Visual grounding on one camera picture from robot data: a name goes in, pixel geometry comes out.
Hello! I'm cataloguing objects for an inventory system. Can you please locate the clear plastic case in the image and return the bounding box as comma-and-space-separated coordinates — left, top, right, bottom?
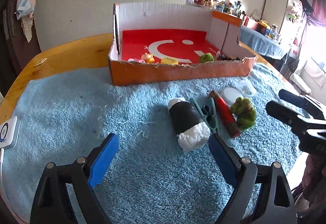
235, 79, 257, 98

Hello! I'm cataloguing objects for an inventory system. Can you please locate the dark green yarn ball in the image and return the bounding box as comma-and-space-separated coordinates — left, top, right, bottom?
230, 97, 256, 131

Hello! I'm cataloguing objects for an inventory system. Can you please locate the red thread spool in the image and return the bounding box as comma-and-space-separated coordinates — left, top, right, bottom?
209, 90, 241, 138

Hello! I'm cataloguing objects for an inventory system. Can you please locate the teal clothespin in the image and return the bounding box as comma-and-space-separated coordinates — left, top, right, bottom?
190, 97, 220, 134

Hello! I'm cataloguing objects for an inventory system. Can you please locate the boy figurine blue outfit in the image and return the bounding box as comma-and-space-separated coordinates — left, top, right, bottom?
215, 51, 240, 61

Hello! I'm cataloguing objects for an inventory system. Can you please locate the black white cloth roll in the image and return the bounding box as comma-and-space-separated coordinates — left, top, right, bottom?
167, 98, 211, 154

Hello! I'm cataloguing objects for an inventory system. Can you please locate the light green yarn ball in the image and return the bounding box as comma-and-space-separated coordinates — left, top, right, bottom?
199, 53, 215, 63

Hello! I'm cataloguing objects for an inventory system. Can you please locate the yellow bottle cap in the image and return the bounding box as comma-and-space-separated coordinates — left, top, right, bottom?
160, 57, 179, 65

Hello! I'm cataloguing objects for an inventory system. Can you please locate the pink yellow small figurine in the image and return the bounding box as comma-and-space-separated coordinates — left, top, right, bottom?
128, 53, 155, 63

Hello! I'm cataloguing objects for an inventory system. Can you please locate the blue covered side table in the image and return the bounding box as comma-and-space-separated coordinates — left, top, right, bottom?
240, 26, 290, 60

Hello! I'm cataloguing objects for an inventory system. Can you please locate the white round jar lid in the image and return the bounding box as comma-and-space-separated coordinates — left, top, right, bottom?
220, 87, 243, 107

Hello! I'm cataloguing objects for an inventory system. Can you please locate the white power bank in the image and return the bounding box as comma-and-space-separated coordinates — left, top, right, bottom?
0, 116, 20, 150

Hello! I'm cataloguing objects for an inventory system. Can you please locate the white cabinet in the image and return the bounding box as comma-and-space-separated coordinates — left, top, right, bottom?
261, 0, 306, 36

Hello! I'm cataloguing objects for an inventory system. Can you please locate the orange cardboard box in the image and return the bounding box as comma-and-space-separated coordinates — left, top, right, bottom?
108, 2, 258, 86

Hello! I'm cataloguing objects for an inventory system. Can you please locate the small tag on table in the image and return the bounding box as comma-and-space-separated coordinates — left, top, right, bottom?
34, 58, 47, 67

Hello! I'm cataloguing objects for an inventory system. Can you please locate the dark wooden door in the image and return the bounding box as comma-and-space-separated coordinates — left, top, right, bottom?
1, 0, 41, 96

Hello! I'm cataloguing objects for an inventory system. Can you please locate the plastic bag on door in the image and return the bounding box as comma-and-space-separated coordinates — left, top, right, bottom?
15, 0, 36, 20

